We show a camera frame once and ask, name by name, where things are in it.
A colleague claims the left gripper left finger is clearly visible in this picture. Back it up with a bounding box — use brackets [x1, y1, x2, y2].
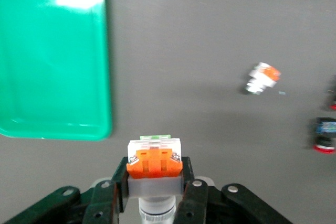
[2, 156, 130, 224]

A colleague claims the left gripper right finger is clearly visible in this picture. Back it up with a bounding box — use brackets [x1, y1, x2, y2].
[175, 156, 292, 224]

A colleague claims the white orange push button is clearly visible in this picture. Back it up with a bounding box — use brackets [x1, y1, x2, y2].
[127, 134, 184, 224]
[240, 62, 282, 96]

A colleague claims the green plastic tray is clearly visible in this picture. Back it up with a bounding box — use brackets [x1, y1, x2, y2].
[0, 0, 113, 142]

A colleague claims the dark grey table mat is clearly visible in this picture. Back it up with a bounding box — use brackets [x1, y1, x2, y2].
[0, 0, 336, 224]

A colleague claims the red cap push button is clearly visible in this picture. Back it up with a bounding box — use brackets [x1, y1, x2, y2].
[306, 116, 336, 155]
[325, 74, 336, 112]

